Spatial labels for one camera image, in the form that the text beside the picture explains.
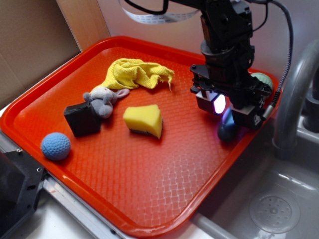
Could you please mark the gripper finger with light pad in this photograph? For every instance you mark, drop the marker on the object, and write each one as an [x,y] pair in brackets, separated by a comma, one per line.
[211,102]

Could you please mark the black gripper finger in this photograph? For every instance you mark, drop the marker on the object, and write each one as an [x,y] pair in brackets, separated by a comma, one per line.
[249,117]

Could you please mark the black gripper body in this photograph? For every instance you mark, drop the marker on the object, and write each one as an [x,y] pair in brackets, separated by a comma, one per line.
[226,72]

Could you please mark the dark green plastic pickle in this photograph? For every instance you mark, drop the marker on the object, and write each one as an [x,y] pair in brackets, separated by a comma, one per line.
[227,129]

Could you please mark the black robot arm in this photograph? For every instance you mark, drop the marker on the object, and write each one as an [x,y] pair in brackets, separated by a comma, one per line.
[227,28]

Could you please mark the green dimpled ball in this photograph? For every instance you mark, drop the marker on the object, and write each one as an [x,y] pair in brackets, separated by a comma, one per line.
[267,83]

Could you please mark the grey faucet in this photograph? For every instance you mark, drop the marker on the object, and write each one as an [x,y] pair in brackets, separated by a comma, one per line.
[292,101]

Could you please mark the black faucet knob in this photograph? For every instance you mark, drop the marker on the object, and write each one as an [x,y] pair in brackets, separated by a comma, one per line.
[311,106]

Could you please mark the yellow sponge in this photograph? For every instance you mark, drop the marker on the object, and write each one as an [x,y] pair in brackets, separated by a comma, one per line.
[144,119]

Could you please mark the grey sink basin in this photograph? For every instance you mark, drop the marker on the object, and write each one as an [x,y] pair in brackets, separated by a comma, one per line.
[225,212]

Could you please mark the yellow cloth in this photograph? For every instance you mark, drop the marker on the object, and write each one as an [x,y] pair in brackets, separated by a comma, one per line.
[130,74]

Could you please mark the sink drain strainer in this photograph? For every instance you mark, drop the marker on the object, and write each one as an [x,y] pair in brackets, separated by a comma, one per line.
[274,212]

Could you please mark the red plastic tray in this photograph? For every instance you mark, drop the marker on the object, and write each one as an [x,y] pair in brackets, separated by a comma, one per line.
[144,186]

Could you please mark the grey plush bunny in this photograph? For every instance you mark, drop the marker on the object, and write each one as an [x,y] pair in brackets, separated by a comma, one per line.
[103,99]

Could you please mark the black block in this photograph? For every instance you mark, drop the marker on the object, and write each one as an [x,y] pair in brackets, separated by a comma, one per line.
[82,119]

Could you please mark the wooden board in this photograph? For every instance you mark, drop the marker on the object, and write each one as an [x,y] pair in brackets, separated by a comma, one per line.
[85,20]

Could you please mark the blue dimpled ball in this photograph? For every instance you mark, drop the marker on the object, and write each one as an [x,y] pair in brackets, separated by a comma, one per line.
[55,146]

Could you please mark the cardboard panel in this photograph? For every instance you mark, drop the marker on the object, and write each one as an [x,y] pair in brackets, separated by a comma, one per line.
[34,41]

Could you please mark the aluminium rail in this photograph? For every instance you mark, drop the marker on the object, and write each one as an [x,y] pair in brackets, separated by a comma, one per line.
[60,214]

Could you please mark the black metal bracket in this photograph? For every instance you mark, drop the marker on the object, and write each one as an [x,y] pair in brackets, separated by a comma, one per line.
[21,179]

